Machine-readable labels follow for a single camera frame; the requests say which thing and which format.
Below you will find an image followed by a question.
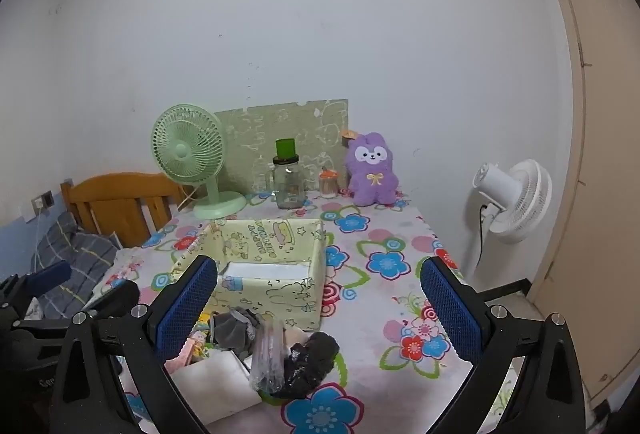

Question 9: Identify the black fan cable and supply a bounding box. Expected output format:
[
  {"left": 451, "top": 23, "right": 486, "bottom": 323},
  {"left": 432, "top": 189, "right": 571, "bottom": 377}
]
[{"left": 477, "top": 204, "right": 493, "bottom": 267}]

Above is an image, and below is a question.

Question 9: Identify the glass mug jar green lid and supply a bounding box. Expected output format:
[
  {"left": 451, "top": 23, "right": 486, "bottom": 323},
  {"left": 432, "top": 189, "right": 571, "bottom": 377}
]
[{"left": 260, "top": 139, "right": 307, "bottom": 211}]

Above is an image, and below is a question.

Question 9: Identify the white charging cable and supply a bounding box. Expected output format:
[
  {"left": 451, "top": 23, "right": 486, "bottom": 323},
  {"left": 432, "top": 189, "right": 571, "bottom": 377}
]
[{"left": 32, "top": 209, "right": 46, "bottom": 265}]

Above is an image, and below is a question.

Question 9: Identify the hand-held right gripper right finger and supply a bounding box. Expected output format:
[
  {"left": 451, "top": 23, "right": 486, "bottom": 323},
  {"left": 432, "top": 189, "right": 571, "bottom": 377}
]
[{"left": 419, "top": 256, "right": 588, "bottom": 434}]

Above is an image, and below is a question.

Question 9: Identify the white standing fan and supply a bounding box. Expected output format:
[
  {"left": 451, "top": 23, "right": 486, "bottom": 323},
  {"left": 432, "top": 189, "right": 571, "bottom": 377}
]
[{"left": 462, "top": 159, "right": 553, "bottom": 282}]

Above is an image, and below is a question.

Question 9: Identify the wooden headboard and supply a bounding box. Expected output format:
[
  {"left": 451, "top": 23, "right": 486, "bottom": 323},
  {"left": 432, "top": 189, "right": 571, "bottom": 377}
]
[{"left": 60, "top": 172, "right": 188, "bottom": 249}]

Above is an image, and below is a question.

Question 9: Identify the pink sock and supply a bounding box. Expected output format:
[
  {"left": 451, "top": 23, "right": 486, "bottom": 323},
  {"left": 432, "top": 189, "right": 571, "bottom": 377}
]
[{"left": 164, "top": 331, "right": 206, "bottom": 372}]

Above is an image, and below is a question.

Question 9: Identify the black sock roll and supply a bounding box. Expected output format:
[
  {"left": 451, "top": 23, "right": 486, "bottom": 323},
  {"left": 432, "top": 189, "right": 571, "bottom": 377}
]
[{"left": 272, "top": 331, "right": 340, "bottom": 400}]

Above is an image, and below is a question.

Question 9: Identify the yellow cartoon fabric storage box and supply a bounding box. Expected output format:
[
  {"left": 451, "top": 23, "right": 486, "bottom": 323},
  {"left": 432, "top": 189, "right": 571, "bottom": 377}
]
[{"left": 170, "top": 219, "right": 327, "bottom": 332}]

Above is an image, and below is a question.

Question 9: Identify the green patterned board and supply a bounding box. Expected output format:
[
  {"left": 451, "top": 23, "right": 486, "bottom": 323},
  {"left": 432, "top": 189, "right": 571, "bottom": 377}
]
[{"left": 214, "top": 100, "right": 349, "bottom": 195}]

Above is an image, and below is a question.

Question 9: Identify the green desk fan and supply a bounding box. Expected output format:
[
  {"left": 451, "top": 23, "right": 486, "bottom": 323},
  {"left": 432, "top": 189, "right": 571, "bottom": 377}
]
[{"left": 151, "top": 103, "right": 247, "bottom": 220}]

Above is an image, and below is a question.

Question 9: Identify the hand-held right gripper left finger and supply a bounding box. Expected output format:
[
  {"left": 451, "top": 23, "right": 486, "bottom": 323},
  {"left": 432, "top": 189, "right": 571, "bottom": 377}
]
[{"left": 50, "top": 255, "right": 221, "bottom": 434}]

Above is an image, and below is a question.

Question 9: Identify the purple plush bunny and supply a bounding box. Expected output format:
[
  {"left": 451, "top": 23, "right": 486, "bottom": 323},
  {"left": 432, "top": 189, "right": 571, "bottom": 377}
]
[{"left": 340, "top": 130, "right": 401, "bottom": 207}]

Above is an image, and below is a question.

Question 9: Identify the cotton swab jar orange lid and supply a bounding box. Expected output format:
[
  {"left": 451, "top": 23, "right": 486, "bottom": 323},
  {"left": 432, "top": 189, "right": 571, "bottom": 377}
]
[{"left": 319, "top": 167, "right": 340, "bottom": 199}]

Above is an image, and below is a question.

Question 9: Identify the grey sock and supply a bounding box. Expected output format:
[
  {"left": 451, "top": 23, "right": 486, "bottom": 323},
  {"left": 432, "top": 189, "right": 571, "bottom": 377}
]
[{"left": 207, "top": 307, "right": 263, "bottom": 357}]

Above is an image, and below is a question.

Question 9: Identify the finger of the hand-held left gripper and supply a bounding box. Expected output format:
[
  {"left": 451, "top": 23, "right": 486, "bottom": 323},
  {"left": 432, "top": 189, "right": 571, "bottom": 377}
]
[
  {"left": 84, "top": 280, "right": 142, "bottom": 315},
  {"left": 0, "top": 260, "right": 73, "bottom": 315}
]

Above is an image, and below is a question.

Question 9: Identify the grey plaid pillow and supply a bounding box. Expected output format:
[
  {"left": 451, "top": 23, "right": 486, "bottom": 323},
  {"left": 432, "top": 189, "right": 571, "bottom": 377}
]
[{"left": 32, "top": 212, "right": 121, "bottom": 319}]

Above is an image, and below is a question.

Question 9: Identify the beige door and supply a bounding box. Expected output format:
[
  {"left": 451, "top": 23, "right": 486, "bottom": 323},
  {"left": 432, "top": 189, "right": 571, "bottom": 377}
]
[{"left": 522, "top": 0, "right": 640, "bottom": 405}]

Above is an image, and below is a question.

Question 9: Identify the white tissue pack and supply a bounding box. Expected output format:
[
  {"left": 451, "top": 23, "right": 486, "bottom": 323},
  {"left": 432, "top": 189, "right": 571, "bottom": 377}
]
[{"left": 170, "top": 349, "right": 263, "bottom": 425}]

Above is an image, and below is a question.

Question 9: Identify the white fan cable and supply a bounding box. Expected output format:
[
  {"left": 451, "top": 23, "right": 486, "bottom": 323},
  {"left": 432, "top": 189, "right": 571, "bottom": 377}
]
[{"left": 177, "top": 184, "right": 198, "bottom": 212}]

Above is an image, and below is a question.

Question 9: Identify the clear plastic bag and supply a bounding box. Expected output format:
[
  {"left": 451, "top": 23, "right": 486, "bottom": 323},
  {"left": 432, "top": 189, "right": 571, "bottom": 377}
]
[{"left": 248, "top": 318, "right": 287, "bottom": 395}]

